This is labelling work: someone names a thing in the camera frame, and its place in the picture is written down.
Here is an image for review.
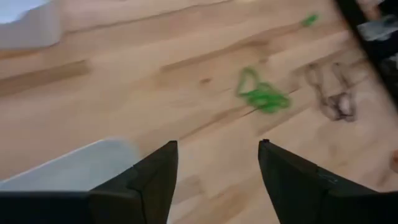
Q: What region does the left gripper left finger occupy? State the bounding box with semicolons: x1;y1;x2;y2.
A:
0;140;178;224

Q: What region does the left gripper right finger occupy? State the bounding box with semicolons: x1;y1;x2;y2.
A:
257;139;398;224

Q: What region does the dark purple rubber band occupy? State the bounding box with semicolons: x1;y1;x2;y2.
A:
317;60;358;123

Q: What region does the green rubber band bunch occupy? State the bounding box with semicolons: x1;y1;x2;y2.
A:
244;81;292;114

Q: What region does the white plastic basket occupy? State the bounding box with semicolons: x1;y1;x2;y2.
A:
0;0;62;51
0;138;142;192

